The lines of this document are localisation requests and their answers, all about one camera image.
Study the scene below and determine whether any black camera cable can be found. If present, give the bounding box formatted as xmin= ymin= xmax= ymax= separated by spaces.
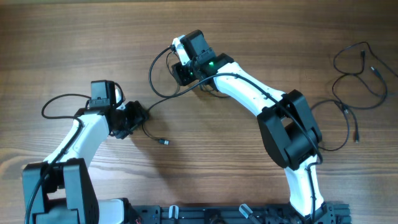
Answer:
xmin=147 ymin=45 xmax=324 ymax=224
xmin=24 ymin=93 xmax=93 ymax=224

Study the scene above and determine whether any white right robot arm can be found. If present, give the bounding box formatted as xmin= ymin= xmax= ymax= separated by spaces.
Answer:
xmin=171 ymin=30 xmax=324 ymax=222

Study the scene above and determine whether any black right camera cable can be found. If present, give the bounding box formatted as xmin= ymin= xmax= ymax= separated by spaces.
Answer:
xmin=147 ymin=45 xmax=324 ymax=224

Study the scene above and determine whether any black left camera cable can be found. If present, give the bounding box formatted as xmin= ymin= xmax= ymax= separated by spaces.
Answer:
xmin=24 ymin=93 xmax=93 ymax=224

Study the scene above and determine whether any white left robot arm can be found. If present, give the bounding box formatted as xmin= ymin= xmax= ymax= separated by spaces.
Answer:
xmin=22 ymin=80 xmax=149 ymax=223

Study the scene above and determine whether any thin black USB cable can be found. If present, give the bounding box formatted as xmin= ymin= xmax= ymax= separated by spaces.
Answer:
xmin=141 ymin=51 xmax=231 ymax=146

